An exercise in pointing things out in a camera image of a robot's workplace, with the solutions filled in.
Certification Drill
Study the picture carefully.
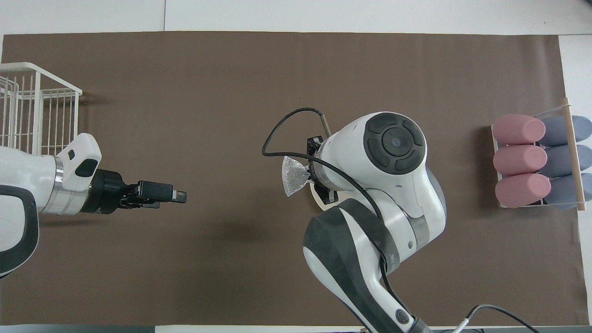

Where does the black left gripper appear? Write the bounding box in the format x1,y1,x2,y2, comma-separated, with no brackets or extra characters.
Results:
121,180,188,209

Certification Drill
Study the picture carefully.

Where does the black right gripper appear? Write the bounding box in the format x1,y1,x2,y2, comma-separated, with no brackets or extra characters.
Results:
306,136,341,206

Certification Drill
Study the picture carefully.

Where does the silver mesh sponge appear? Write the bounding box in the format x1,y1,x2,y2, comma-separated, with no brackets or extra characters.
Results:
282,156,310,198

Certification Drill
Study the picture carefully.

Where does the cream round plate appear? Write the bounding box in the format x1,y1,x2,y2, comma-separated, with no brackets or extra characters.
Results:
309,184,334,213

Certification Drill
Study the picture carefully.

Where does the brown table mat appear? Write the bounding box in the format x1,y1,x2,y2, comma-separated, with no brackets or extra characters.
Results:
0,31,590,327

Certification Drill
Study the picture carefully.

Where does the pink cup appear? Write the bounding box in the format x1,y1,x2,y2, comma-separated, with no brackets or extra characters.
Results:
492,114,546,145
493,145,548,176
495,173,552,209

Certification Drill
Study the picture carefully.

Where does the blue cup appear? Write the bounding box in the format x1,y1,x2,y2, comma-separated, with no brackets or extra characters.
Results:
539,116,592,148
546,173,592,210
543,145,592,177

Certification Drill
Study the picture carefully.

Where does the cup holder with wooden bar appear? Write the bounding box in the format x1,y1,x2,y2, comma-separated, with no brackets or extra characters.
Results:
491,97,587,212

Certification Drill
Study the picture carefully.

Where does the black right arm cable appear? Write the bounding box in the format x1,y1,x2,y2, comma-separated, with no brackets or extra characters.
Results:
262,108,539,333

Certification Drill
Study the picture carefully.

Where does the white wire dish rack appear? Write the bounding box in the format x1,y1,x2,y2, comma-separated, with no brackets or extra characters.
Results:
0,62,83,158

